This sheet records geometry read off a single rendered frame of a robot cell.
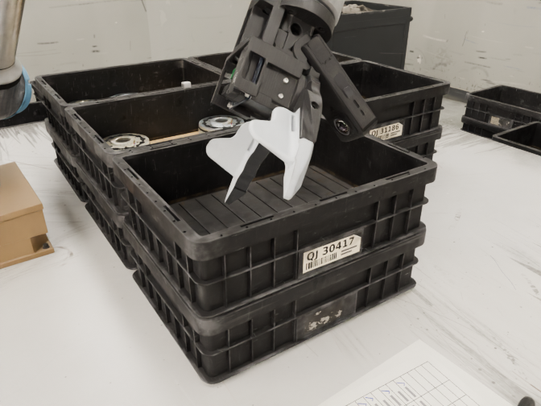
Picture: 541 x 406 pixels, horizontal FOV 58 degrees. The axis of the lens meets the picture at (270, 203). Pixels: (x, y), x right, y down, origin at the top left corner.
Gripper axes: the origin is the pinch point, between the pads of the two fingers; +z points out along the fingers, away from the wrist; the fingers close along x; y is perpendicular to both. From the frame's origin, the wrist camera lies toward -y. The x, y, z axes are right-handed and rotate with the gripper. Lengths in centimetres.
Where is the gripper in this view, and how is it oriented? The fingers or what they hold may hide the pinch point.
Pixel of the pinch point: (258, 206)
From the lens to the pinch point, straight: 48.0
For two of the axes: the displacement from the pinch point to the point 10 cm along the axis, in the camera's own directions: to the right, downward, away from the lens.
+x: 4.1, -0.2, -9.1
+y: -8.6, -3.5, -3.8
